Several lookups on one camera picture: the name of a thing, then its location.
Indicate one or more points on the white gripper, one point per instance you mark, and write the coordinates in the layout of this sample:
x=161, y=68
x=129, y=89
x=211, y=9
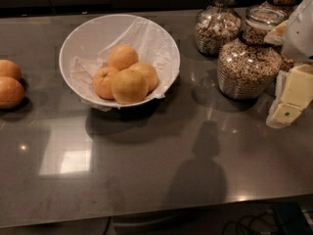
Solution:
x=300, y=33

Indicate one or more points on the white bowl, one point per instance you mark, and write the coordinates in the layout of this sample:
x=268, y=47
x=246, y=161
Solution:
x=88, y=36

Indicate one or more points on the front glass cereal jar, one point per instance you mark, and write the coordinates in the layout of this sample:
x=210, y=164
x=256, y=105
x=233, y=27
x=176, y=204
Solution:
x=248, y=65

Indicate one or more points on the glass cereal jar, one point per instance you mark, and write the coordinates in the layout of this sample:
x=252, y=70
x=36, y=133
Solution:
x=277, y=12
x=216, y=25
x=248, y=65

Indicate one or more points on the back right glass cereal jar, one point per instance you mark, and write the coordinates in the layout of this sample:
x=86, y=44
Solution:
x=277, y=12

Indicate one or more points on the back left glass cereal jar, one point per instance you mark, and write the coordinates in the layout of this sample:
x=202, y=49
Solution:
x=216, y=25

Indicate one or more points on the black box under table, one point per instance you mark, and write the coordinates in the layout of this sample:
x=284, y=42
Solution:
x=291, y=220

